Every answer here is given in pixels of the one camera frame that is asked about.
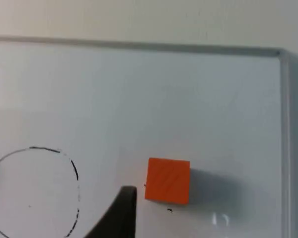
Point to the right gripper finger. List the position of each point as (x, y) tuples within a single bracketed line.
[(119, 218)]

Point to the orange cube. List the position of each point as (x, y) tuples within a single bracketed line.
[(167, 181)]

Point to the grey-framed whiteboard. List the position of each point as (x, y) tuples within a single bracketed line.
[(164, 104)]

